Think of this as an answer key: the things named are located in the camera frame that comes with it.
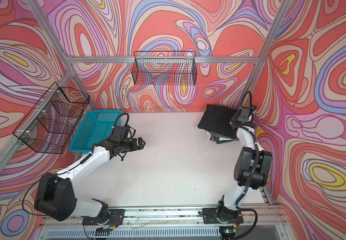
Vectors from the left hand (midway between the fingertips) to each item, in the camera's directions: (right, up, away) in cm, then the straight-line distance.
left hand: (140, 143), depth 87 cm
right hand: (+64, +12, +4) cm, 65 cm away
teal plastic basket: (-38, +10, +24) cm, 47 cm away
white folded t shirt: (+51, +2, +12) cm, 53 cm away
